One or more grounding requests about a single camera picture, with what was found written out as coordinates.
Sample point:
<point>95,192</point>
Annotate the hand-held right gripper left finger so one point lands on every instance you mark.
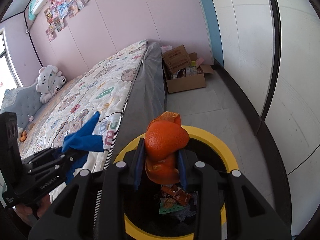
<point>139,165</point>

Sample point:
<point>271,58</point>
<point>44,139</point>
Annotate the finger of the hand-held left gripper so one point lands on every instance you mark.
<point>45,157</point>
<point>60,167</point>

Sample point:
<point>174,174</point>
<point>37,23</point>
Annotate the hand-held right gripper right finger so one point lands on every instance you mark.
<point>181,170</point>

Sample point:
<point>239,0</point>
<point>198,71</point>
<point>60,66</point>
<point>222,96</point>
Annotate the orange snack packet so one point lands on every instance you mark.
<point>176,193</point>

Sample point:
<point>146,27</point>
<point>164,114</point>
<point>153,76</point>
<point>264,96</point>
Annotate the orange peel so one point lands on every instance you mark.
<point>166,140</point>

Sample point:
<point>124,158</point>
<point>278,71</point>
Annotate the green snack packet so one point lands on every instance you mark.
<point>171,207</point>

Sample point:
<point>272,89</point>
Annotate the blue rubber glove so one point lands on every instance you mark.
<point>85,135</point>

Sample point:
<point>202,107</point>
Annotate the yellow rimmed trash bin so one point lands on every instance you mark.
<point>225,150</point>

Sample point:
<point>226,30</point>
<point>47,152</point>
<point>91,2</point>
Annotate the person's left hand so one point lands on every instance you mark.
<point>43,205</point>

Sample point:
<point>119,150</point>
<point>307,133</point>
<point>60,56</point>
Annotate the small orange plush toy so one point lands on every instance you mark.
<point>23,136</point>

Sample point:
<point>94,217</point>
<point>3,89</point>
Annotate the small brown plush toy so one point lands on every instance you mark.
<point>31,126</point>

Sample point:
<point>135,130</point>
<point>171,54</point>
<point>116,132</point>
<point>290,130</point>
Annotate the small purple plush toy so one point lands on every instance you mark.
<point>31,119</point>

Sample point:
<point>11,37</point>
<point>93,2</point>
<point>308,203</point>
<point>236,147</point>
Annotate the grey orange patterned bed sheet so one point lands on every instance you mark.
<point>42,116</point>

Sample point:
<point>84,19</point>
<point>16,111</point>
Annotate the grey tufted bed headboard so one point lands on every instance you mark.
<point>20,102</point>

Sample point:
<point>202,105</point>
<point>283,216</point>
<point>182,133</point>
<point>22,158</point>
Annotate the white plush bear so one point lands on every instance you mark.
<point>50,82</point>

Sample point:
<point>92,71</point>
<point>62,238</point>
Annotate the grey bed skirt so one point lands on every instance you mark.
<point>147,87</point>

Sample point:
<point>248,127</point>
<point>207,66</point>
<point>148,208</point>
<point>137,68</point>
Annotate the open cardboard box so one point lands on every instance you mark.
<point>186,83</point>

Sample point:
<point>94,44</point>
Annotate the bear printed quilt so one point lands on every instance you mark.
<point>100,87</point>

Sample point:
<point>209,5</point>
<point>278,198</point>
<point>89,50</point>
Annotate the pile of small packets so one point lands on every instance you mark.
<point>187,72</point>

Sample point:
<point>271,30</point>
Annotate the window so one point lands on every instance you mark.
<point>7,65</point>

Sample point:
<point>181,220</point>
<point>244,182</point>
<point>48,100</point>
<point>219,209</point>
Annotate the brown printed cardboard box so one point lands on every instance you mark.
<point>176,58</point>

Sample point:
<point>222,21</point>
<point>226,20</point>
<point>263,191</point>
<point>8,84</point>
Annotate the pale pink cloth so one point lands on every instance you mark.
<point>166,47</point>

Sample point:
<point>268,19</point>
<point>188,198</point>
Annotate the white and blue wardrobe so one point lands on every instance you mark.
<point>275,55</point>

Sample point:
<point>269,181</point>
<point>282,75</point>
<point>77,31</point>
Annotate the air conditioner with teal cover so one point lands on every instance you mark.
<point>42,0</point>

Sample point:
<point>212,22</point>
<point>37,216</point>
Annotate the cluster of wall posters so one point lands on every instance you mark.
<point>67,7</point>

